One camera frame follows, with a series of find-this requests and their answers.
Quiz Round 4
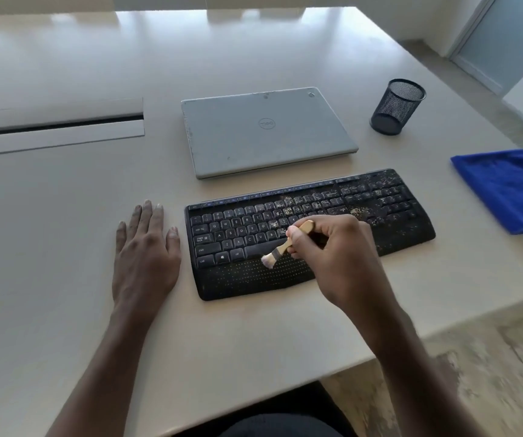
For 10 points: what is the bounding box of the person's right hand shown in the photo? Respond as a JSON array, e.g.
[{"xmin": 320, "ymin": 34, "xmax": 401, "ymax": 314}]
[{"xmin": 285, "ymin": 214, "xmax": 408, "ymax": 356}]

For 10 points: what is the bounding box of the person's left hand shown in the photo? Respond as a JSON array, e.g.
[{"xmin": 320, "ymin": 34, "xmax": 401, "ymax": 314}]
[{"xmin": 112, "ymin": 199, "xmax": 182, "ymax": 317}]

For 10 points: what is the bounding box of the small wooden brush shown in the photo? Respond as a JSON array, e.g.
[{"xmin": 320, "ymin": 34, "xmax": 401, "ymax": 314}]
[{"xmin": 260, "ymin": 220, "xmax": 316, "ymax": 270}]

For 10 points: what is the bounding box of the black keyboard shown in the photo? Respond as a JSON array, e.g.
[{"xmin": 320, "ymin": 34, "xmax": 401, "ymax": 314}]
[{"xmin": 184, "ymin": 168, "xmax": 437, "ymax": 302}]

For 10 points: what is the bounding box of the blue microfibre cloth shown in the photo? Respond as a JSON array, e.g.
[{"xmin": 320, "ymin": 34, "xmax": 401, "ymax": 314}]
[{"xmin": 450, "ymin": 149, "xmax": 523, "ymax": 236}]

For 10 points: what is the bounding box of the person's left forearm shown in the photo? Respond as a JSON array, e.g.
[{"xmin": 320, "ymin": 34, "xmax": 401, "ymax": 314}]
[{"xmin": 45, "ymin": 304, "xmax": 158, "ymax": 437}]

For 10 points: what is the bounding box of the person's right forearm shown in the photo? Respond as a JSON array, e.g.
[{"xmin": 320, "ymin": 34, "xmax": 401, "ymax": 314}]
[{"xmin": 370, "ymin": 318, "xmax": 490, "ymax": 437}]

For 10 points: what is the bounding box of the person's black clothing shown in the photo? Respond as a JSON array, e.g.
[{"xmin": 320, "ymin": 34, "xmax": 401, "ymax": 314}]
[{"xmin": 161, "ymin": 381, "xmax": 360, "ymax": 437}]

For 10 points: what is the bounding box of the silver laptop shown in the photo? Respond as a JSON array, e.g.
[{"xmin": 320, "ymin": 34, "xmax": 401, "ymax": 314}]
[{"xmin": 180, "ymin": 86, "xmax": 360, "ymax": 180}]

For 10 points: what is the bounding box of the black mesh pen holder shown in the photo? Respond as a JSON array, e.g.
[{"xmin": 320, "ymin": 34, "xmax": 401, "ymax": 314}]
[{"xmin": 369, "ymin": 78, "xmax": 427, "ymax": 136}]

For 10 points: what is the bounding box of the frosted glass door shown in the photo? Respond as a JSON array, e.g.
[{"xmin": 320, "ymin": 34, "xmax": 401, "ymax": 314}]
[{"xmin": 448, "ymin": 0, "xmax": 523, "ymax": 96}]

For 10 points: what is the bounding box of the grey desk cable slot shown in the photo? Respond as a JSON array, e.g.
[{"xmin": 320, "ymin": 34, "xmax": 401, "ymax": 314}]
[{"xmin": 0, "ymin": 97, "xmax": 146, "ymax": 158}]

